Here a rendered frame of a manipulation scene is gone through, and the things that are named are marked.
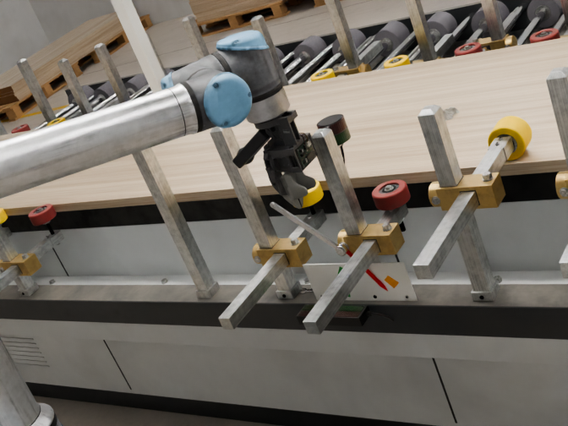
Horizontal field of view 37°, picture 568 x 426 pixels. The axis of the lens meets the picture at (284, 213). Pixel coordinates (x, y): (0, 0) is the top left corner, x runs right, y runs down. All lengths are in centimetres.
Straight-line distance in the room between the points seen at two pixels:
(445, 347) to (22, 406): 90
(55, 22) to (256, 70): 1028
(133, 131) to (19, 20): 1040
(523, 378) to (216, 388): 108
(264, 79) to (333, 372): 112
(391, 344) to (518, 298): 37
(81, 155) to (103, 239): 133
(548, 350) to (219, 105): 87
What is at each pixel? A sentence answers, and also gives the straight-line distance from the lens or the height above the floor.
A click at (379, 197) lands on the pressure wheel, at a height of 91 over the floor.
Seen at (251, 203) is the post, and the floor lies 97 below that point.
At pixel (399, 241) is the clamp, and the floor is 84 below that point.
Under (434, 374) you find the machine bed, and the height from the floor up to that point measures 29.
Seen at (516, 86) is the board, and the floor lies 90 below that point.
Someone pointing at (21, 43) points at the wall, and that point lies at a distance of 1170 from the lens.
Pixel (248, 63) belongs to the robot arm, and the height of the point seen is 132.
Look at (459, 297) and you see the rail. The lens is 183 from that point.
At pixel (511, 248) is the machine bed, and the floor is 68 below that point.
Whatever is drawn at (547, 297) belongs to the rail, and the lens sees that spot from 176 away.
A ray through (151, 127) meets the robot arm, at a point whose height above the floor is 133.
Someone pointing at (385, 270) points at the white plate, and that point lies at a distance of 184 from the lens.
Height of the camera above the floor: 169
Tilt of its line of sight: 24 degrees down
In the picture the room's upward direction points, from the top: 22 degrees counter-clockwise
